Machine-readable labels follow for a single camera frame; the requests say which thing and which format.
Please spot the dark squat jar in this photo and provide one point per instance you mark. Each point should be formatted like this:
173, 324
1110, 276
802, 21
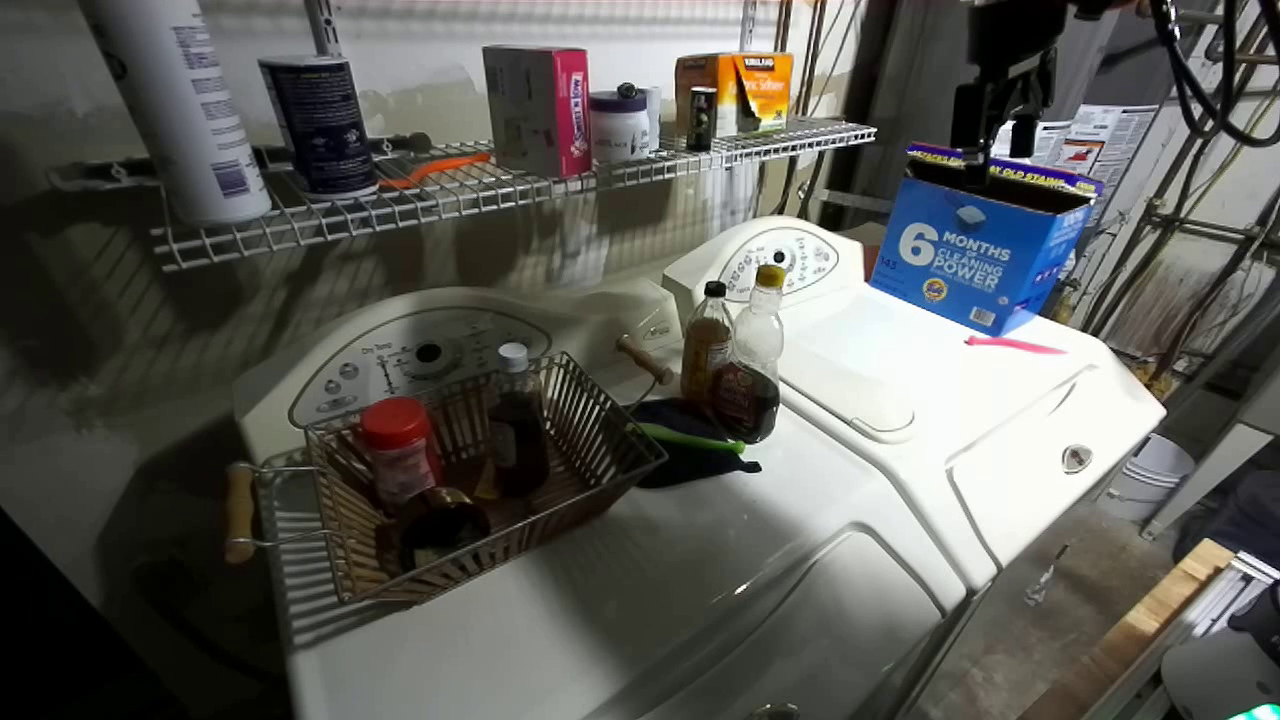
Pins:
437, 524

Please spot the red lid spice jar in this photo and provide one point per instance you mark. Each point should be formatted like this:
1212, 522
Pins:
399, 451

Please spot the orange flat tool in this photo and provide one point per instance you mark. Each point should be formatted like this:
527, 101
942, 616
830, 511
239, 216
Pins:
432, 170

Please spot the white washer with detergent box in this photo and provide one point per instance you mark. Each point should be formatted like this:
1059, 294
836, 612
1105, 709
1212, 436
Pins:
932, 413

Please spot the clear bottle yellow cap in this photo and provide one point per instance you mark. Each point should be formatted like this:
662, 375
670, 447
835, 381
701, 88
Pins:
762, 324

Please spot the white bucket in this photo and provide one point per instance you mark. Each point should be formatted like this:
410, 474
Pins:
1149, 482

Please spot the brown bottle black cap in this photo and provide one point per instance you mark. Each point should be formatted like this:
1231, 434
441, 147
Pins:
704, 355

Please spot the pink pen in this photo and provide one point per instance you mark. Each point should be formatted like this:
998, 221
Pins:
1014, 345

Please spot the dark sauce bottle white cap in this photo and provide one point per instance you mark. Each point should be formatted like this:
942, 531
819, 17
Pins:
517, 434

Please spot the tall white spray can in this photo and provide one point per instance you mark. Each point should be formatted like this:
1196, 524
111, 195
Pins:
181, 105

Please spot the blue Tide detergent box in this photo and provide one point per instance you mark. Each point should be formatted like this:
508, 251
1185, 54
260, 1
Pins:
983, 247

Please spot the dark blue round canister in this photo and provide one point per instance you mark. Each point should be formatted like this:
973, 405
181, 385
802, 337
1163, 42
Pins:
322, 126

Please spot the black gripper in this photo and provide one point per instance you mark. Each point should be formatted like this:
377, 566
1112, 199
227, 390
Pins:
1017, 42

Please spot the pink and grey box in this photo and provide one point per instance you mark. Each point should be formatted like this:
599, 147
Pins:
543, 108

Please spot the orange cardboard box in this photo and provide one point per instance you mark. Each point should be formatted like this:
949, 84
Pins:
743, 88

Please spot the wooden plank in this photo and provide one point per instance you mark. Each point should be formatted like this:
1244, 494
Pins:
1134, 632

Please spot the metal rack frame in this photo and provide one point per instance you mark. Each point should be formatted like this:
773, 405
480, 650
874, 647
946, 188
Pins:
1202, 240

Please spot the dark round jar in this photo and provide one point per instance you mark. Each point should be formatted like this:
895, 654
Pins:
745, 403

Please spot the white printed cartons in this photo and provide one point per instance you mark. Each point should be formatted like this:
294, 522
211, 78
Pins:
1100, 134

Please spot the white jar dark lid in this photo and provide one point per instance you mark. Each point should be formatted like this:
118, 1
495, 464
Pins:
622, 129

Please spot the white washer with basket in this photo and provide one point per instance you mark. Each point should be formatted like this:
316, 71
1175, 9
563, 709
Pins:
600, 603

